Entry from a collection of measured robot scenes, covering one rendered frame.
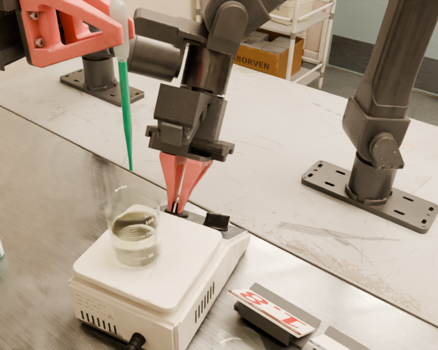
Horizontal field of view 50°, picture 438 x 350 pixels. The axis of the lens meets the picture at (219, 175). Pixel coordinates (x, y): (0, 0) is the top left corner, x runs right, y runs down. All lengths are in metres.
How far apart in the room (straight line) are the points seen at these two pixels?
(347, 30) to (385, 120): 2.88
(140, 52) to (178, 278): 0.25
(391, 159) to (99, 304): 0.42
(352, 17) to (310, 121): 2.57
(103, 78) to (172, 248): 0.57
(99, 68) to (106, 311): 0.61
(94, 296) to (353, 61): 3.18
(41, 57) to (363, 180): 0.48
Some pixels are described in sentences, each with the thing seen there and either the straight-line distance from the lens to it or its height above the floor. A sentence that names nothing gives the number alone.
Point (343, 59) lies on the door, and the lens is 3.57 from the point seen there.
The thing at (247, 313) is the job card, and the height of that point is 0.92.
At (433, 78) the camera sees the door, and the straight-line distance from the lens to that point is 3.40.
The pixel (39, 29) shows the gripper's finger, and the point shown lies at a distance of 0.40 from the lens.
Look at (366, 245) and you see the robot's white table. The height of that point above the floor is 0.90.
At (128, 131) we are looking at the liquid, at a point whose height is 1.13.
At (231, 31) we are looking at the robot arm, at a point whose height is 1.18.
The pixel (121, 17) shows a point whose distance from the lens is 0.37.
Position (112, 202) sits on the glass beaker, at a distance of 0.47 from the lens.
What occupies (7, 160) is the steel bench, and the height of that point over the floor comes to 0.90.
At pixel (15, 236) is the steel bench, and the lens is 0.69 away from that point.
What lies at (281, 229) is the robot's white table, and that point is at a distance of 0.66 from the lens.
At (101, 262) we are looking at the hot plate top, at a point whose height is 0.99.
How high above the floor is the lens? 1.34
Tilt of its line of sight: 36 degrees down
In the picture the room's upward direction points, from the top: 2 degrees clockwise
